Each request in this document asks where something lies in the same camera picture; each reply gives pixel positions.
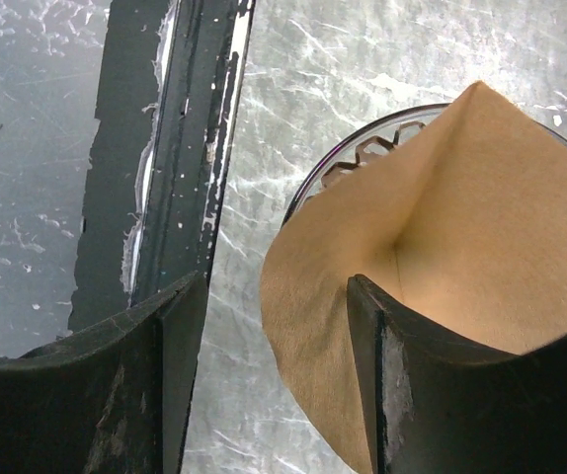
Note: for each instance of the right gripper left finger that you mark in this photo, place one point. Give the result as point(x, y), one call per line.
point(112, 398)

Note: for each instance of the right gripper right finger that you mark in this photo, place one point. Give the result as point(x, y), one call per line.
point(436, 402)

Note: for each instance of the clear glass ribbed dripper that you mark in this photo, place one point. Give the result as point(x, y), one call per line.
point(376, 176)

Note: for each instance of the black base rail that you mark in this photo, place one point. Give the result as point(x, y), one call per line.
point(167, 102)

